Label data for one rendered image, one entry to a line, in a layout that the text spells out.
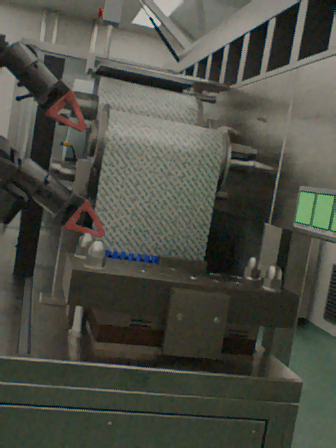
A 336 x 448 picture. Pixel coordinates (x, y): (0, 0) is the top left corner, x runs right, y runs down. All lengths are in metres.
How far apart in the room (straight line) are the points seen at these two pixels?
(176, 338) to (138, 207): 0.29
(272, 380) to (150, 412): 0.21
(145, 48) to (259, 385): 6.11
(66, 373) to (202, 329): 0.23
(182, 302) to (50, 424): 0.28
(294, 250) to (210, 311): 0.47
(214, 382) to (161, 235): 0.33
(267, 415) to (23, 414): 0.39
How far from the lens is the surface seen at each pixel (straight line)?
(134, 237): 1.12
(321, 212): 0.91
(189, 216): 1.14
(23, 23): 6.81
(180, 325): 0.95
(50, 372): 0.90
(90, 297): 0.93
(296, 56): 1.16
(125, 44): 6.86
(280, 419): 1.02
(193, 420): 0.97
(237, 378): 0.96
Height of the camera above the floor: 1.20
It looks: 5 degrees down
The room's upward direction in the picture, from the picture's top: 9 degrees clockwise
